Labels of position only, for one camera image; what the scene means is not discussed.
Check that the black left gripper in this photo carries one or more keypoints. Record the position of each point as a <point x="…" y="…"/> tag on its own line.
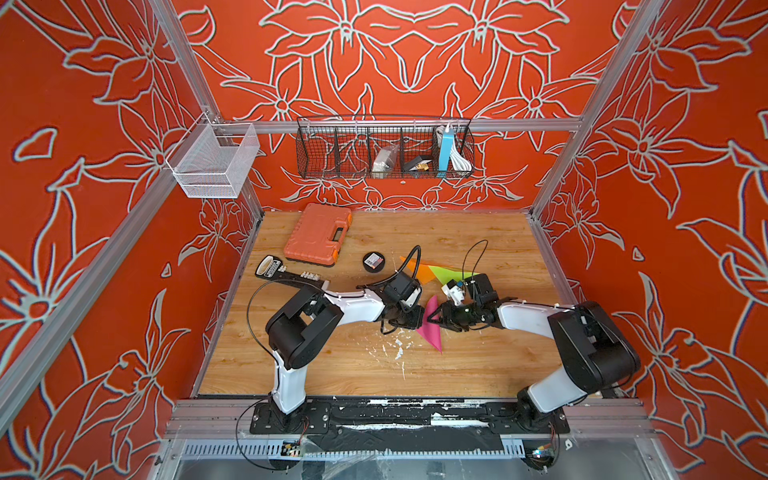
<point x="417" y="319"/>

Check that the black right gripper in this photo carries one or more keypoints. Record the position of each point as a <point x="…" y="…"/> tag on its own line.
<point x="447" y="317"/>

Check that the pink square paper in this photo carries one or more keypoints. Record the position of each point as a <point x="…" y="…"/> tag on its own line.
<point x="431" y="332"/>

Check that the green square paper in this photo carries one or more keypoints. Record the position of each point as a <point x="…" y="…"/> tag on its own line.
<point x="445" y="275"/>

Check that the orange square paper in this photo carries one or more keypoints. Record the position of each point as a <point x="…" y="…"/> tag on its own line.
<point x="424" y="274"/>

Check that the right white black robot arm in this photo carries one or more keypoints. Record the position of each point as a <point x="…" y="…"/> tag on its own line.
<point x="594" y="354"/>

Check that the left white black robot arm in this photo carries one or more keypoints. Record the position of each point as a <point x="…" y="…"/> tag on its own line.
<point x="300" y="329"/>

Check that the black round tape disc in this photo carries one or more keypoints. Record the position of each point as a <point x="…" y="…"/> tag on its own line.
<point x="373" y="262"/>

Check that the orange plastic tool case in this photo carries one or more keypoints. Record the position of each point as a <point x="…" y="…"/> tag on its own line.
<point x="318" y="235"/>

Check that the black small box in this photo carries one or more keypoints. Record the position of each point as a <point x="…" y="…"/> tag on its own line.
<point x="420" y="166"/>

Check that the clear plastic bag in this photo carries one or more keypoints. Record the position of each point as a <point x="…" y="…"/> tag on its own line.
<point x="384" y="162"/>

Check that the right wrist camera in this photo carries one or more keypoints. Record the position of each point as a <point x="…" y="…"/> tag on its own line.
<point x="477" y="288"/>

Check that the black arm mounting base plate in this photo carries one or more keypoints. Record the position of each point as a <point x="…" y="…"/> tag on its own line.
<point x="321" y="415"/>

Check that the black wire wall basket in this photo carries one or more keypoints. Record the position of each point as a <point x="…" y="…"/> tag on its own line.
<point x="335" y="147"/>

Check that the clear plastic wall bin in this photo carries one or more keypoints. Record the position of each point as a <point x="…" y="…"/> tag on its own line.
<point x="214" y="164"/>

